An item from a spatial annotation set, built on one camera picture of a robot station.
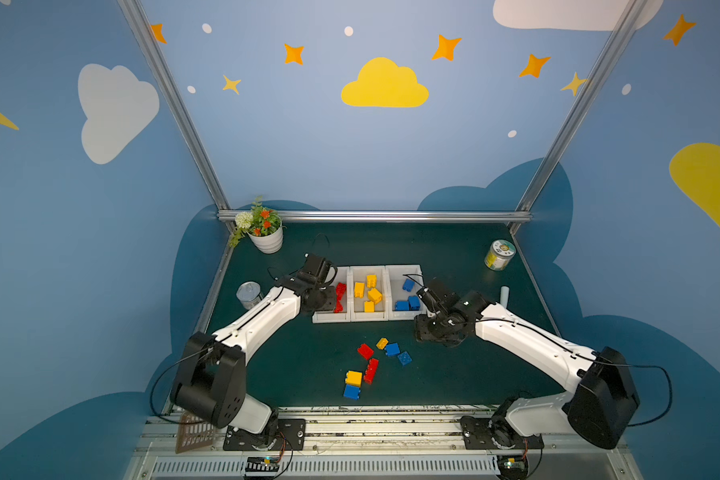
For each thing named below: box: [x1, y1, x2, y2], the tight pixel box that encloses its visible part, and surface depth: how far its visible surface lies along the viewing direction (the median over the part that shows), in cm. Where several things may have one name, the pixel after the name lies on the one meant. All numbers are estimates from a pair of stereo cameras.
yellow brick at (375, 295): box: [367, 288, 383, 304], surface depth 100 cm
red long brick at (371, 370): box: [364, 358, 379, 384], surface depth 85 cm
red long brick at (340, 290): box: [336, 282, 347, 303], surface depth 101 cm
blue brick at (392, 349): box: [386, 343, 400, 357], surface depth 90 cm
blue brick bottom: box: [344, 384, 360, 400], surface depth 82 cm
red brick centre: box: [357, 343, 375, 360], surface depth 90 cm
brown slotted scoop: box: [175, 412, 215, 454], surface depth 75 cm
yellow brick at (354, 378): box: [345, 370, 363, 387], surface depth 83 cm
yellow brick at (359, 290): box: [354, 282, 365, 299], surface depth 102 cm
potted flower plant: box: [229, 196, 287, 254], surface depth 106 cm
